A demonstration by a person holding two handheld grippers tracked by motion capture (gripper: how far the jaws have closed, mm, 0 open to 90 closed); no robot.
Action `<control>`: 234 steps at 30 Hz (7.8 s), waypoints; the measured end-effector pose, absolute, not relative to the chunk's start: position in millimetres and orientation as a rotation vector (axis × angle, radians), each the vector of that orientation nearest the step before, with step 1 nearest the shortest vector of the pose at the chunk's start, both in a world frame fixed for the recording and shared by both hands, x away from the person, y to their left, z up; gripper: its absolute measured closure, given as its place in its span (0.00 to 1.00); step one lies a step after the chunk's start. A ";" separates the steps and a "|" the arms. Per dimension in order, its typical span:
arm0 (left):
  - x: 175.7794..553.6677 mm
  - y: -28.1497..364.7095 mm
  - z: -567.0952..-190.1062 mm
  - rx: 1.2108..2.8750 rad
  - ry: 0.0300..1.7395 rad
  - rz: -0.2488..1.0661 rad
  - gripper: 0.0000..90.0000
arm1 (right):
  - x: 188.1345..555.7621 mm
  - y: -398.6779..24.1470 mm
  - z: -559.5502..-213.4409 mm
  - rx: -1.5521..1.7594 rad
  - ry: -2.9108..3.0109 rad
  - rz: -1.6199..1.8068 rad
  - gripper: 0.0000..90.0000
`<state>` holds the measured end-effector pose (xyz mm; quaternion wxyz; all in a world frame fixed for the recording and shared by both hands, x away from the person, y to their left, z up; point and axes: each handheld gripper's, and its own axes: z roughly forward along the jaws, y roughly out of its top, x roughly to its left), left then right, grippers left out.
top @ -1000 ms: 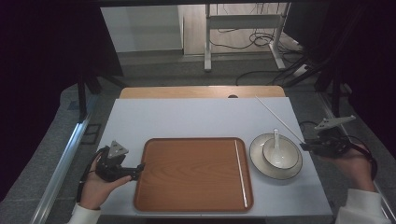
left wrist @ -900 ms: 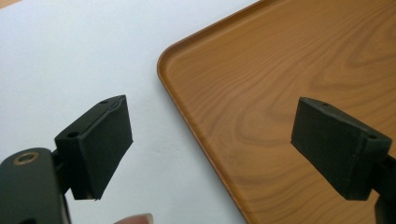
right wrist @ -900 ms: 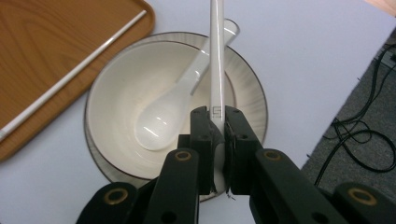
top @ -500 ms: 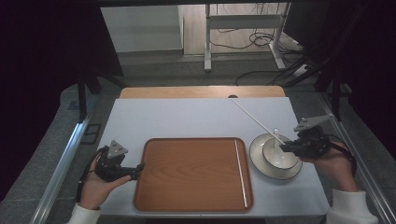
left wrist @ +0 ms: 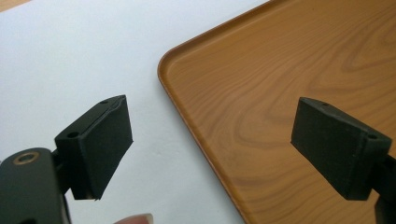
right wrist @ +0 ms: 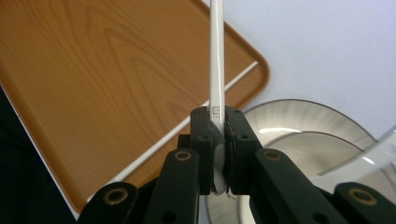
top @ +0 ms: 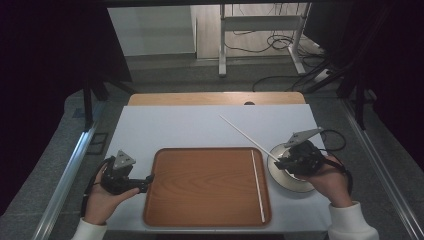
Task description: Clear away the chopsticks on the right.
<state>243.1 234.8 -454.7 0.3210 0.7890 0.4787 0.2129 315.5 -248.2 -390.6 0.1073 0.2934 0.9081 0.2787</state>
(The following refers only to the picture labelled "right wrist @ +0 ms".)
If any white bowl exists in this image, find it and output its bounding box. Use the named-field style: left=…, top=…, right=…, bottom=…
left=311, top=124, right=396, bottom=194

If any wood grain serving tray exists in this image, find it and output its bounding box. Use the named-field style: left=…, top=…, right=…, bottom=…
left=0, top=0, right=270, bottom=214

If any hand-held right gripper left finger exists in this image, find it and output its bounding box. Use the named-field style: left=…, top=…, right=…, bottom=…
left=190, top=105, right=226, bottom=195

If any white chopstick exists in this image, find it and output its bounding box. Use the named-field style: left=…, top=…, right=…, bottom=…
left=86, top=61, right=260, bottom=203
left=208, top=0, right=228, bottom=194

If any white plate with dark rim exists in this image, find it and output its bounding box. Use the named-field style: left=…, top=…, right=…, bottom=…
left=199, top=98, right=396, bottom=224

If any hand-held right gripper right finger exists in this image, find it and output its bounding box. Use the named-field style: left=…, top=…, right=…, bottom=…
left=224, top=105, right=264, bottom=195

